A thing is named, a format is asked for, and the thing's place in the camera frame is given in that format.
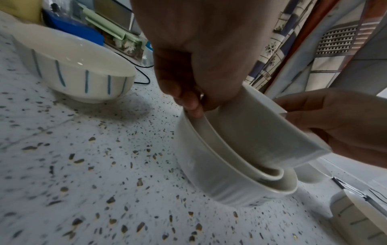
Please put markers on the person's left hand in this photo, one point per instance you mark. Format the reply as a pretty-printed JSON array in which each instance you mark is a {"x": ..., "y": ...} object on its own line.
[{"x": 205, "y": 43}]

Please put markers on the person's right hand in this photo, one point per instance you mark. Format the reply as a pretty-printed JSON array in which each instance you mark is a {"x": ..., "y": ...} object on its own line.
[{"x": 350, "y": 119}]

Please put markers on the large white ceramic bowl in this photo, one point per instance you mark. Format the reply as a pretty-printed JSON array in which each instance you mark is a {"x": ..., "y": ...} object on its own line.
[{"x": 208, "y": 172}]

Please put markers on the small white ceramic bowl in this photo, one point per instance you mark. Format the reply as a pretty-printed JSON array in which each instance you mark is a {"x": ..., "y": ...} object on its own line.
[{"x": 311, "y": 173}]

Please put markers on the floral printed box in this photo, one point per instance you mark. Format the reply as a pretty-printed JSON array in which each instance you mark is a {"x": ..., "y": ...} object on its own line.
[{"x": 127, "y": 46}]

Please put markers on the perforated metal grille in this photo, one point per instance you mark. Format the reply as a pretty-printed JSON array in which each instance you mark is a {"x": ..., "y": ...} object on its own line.
[{"x": 337, "y": 40}]

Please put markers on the patterned curtain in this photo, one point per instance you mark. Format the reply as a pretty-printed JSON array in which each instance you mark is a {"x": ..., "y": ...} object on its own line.
[{"x": 290, "y": 43}]

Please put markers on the grey striped white bowl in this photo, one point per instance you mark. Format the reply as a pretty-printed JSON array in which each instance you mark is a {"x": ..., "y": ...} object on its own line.
[{"x": 356, "y": 220}]

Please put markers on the light green plastic lid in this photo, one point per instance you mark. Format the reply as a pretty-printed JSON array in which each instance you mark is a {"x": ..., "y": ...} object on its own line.
[{"x": 105, "y": 26}]

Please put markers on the white nested ceramic bowl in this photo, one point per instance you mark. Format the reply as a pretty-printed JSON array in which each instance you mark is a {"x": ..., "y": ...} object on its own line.
[{"x": 229, "y": 153}]

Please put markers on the blue striped white bowl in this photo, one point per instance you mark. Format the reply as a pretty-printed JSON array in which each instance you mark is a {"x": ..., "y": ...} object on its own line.
[{"x": 75, "y": 69}]

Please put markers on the blue plastic container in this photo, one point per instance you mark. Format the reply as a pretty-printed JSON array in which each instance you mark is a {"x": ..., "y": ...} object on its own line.
[{"x": 72, "y": 28}]

